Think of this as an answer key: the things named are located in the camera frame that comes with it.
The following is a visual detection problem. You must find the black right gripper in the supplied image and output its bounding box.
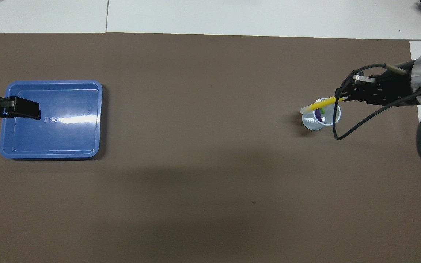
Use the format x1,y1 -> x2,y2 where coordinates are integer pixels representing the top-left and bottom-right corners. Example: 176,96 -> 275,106
337,63 -> 414,106

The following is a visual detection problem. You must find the yellow pen white cap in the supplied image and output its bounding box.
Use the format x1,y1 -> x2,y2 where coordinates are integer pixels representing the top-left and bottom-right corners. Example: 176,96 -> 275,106
300,97 -> 345,114

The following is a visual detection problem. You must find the blue plastic tray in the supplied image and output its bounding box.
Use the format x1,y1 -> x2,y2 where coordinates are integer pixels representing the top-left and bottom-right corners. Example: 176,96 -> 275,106
0,80 -> 103,160

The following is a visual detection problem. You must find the clear plastic cup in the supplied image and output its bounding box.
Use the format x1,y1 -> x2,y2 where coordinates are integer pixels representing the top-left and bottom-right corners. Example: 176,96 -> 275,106
302,97 -> 341,131

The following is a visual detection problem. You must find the brown table mat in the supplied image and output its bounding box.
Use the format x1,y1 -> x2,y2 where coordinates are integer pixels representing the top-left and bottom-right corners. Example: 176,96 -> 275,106
0,32 -> 421,263

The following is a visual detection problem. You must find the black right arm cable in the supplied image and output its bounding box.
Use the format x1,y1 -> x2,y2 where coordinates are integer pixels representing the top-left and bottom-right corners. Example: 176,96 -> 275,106
333,63 -> 421,141

